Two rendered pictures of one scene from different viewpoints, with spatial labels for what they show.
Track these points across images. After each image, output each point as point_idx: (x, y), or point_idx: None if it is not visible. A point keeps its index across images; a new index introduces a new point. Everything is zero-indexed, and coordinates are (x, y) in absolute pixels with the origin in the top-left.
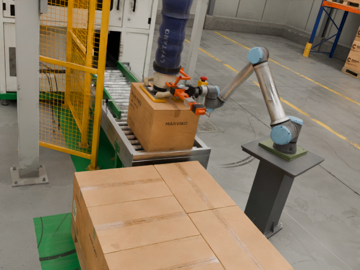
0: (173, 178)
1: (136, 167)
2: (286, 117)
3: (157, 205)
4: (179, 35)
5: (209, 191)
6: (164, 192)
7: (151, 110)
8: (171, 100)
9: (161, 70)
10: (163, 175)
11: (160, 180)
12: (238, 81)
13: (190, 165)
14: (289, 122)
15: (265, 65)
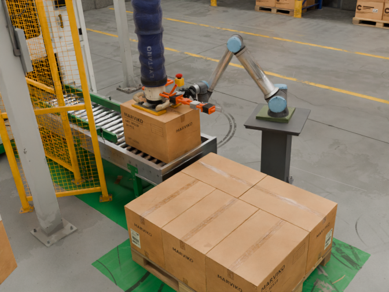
0: (205, 175)
1: (169, 179)
2: (275, 87)
3: (211, 202)
4: (160, 47)
5: (240, 173)
6: (208, 189)
7: (161, 123)
8: (169, 108)
9: (153, 84)
10: (195, 176)
11: (197, 181)
12: (221, 70)
13: (209, 158)
14: (280, 91)
15: (245, 50)
